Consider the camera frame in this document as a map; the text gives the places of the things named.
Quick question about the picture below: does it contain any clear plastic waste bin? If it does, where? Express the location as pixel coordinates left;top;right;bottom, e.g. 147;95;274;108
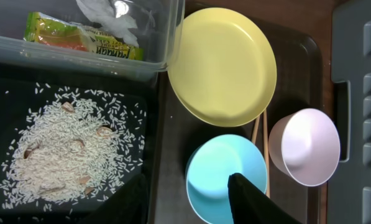
0;0;185;82

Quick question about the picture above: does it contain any yellow plate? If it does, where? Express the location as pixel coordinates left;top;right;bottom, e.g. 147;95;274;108
168;7;277;127

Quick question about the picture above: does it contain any right wooden chopstick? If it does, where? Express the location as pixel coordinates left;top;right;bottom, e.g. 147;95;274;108
263;110;270;198

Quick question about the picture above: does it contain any light blue bowl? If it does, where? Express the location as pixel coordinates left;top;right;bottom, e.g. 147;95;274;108
186;134;268;223

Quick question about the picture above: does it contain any wooden chopstick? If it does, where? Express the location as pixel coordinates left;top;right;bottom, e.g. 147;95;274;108
263;110;270;198
251;116;260;144

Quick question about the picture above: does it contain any left wooden chopstick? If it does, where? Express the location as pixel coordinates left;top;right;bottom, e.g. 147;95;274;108
251;116;260;144

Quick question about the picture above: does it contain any green snack wrapper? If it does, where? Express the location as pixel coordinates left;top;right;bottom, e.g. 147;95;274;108
24;12;144;60

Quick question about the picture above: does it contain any brown serving tray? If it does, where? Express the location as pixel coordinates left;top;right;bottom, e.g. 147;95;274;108
150;1;333;223

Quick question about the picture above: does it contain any pile of rice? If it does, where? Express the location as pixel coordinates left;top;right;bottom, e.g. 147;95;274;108
0;86;147;212

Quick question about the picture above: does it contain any grey dishwasher rack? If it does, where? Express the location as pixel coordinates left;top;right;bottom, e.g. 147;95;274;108
327;1;371;223

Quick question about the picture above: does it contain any white tissue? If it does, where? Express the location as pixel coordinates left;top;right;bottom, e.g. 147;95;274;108
76;0;139;47

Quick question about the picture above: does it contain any black waste tray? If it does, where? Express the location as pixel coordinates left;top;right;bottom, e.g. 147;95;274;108
0;63;158;223

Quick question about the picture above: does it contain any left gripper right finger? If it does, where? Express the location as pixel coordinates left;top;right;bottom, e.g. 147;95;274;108
227;173;300;224

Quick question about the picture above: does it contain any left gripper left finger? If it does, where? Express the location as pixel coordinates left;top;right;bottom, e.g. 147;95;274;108
78;174;149;224

